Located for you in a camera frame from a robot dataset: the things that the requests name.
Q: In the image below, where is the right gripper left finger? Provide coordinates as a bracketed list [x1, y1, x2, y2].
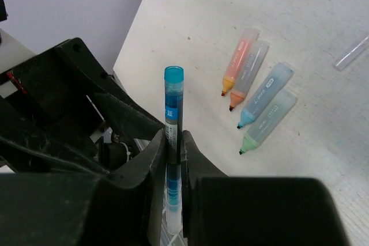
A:
[1, 130, 166, 245]

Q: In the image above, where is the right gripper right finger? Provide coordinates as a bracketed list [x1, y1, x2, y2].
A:
[180, 131, 349, 245]

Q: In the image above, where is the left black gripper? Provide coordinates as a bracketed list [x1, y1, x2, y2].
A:
[1, 37, 165, 174]

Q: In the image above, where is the blue capped pen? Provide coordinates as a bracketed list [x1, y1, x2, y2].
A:
[164, 66, 184, 235]

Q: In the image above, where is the blue highlighter pen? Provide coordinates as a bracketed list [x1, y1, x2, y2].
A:
[237, 62, 294, 129]

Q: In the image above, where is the green highlighter pen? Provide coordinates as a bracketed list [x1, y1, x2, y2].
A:
[239, 89, 297, 155]

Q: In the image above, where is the orange highlighter pen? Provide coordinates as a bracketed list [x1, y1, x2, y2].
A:
[229, 40, 269, 111]

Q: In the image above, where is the yellow highlighter pen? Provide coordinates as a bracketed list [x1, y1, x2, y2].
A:
[221, 28, 259, 97]

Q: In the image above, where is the clear teal pen cap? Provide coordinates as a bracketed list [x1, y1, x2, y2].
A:
[333, 35, 368, 71]

